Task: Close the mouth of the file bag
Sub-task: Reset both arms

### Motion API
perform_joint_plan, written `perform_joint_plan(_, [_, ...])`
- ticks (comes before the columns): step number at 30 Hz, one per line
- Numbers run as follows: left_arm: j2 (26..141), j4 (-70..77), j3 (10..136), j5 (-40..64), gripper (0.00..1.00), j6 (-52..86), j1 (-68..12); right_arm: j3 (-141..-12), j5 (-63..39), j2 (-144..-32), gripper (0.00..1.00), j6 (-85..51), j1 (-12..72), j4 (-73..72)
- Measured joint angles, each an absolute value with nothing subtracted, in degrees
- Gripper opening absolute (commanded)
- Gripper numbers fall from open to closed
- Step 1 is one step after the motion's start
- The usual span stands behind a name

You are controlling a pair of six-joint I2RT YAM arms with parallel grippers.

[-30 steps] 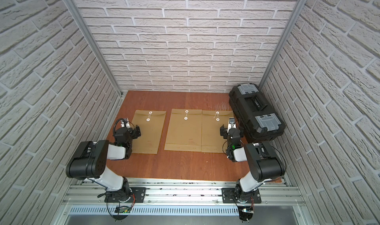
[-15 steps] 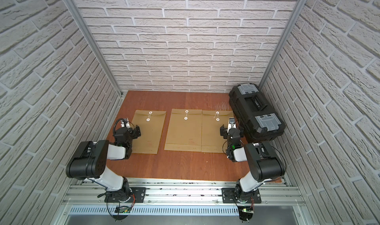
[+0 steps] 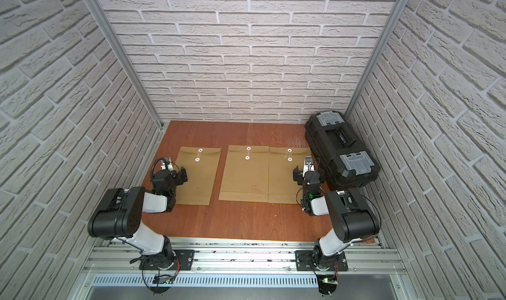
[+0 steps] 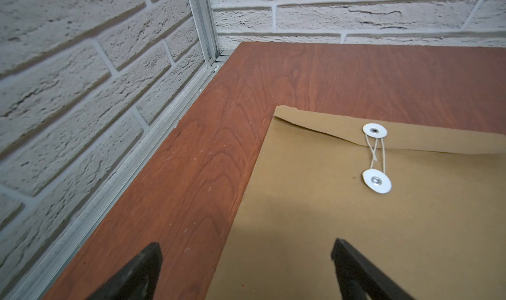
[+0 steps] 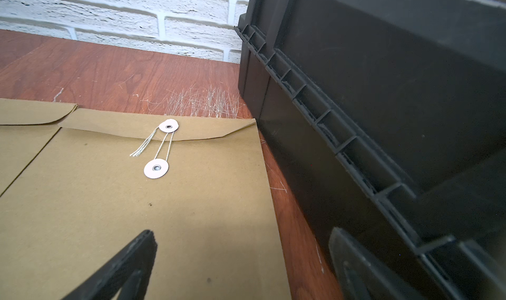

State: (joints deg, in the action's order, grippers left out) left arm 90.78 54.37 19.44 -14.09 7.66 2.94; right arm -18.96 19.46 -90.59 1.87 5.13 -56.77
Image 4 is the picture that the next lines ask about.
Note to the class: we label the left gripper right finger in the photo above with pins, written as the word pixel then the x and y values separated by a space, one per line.
pixel 358 278

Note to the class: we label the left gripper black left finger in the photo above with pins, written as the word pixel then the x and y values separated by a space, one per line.
pixel 137 279

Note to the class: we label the brown file bag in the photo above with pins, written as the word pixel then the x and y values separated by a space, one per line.
pixel 439 233

